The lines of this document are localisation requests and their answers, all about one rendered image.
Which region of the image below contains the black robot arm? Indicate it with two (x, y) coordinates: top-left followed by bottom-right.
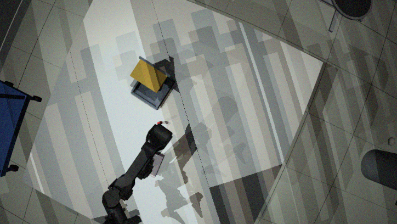
(102, 124), (173, 213)

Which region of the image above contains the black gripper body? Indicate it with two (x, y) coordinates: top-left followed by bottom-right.
(107, 206), (142, 224)

